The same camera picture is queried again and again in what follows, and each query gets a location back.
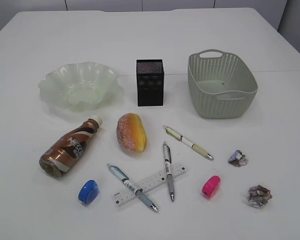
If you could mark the small paper ball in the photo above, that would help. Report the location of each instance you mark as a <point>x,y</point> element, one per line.
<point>238,159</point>

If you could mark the grey pen with clip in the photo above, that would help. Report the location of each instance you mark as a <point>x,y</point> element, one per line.
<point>168,170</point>

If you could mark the beige and white pen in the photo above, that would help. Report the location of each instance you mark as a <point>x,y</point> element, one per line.
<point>195,147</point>

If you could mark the orange bread roll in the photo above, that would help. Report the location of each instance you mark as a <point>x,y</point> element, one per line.
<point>131,134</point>

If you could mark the pink pencil sharpener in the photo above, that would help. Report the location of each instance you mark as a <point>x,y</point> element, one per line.
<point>211,186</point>

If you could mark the green wavy glass plate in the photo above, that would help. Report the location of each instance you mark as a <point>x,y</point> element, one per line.
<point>79,87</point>

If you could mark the brown coffee bottle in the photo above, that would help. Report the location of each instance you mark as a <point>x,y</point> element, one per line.
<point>65,153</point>

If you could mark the blue-grey pen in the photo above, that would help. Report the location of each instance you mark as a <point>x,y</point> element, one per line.
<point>134,190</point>

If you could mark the black mesh pen holder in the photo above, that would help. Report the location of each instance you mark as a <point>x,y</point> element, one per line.
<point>150,82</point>

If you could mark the blue pencil sharpener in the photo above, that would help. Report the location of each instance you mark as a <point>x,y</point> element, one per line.
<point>88,192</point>

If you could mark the large paper ball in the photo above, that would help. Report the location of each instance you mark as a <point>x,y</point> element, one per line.
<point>259,196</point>

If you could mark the grey-green plastic basket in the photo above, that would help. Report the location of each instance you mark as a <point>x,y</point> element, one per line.
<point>221,85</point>

